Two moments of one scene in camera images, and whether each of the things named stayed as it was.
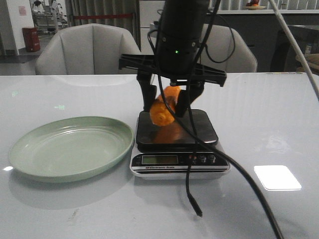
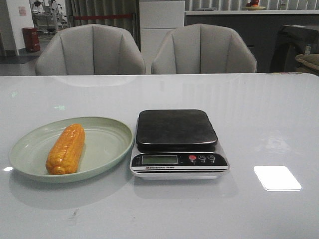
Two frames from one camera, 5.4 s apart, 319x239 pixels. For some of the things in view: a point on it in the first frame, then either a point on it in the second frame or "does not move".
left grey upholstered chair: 85,49 does not move
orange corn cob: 160,113 -> 66,152
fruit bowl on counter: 253,5 does not move
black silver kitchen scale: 165,152 does not move
